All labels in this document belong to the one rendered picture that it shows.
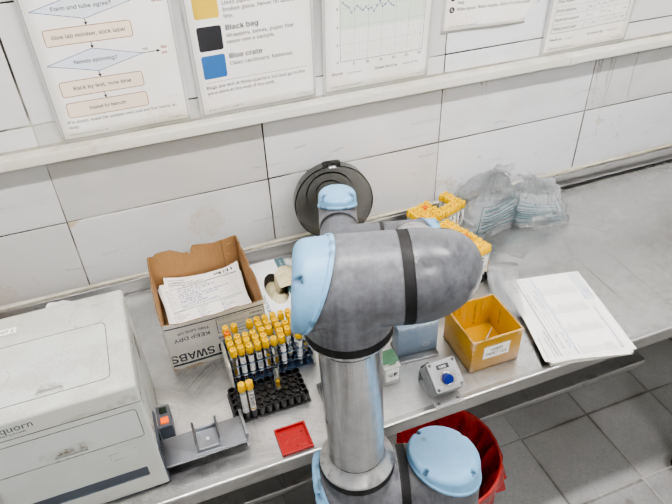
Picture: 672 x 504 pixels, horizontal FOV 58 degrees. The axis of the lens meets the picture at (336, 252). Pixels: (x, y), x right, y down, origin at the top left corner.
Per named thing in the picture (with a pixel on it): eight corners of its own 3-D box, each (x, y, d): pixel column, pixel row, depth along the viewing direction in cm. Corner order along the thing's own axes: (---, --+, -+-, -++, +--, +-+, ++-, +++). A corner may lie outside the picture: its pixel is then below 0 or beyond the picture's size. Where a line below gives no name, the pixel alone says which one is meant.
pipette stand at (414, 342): (399, 365, 144) (400, 335, 138) (389, 344, 150) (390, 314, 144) (438, 355, 146) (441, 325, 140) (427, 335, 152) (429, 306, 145)
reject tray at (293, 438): (283, 457, 125) (282, 455, 125) (274, 432, 130) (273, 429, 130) (314, 447, 127) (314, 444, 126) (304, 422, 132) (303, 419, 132)
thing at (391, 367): (384, 386, 139) (384, 367, 135) (376, 372, 143) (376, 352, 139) (400, 381, 140) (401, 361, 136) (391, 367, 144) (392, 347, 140)
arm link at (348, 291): (411, 535, 97) (418, 267, 65) (318, 543, 97) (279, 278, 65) (401, 469, 107) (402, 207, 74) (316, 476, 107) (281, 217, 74)
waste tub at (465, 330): (468, 374, 141) (473, 344, 135) (441, 336, 151) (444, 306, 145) (518, 358, 144) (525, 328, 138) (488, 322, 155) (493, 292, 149)
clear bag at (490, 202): (470, 249, 179) (477, 196, 168) (430, 223, 191) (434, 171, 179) (529, 219, 190) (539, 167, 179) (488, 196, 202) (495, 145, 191)
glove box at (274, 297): (272, 343, 151) (268, 315, 145) (248, 285, 169) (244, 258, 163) (318, 329, 155) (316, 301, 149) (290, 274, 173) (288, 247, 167)
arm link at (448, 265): (512, 224, 67) (433, 205, 115) (413, 232, 67) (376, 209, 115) (517, 327, 68) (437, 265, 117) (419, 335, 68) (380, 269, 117)
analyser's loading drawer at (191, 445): (150, 478, 120) (144, 463, 117) (146, 451, 125) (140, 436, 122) (250, 444, 126) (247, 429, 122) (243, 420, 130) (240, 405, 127)
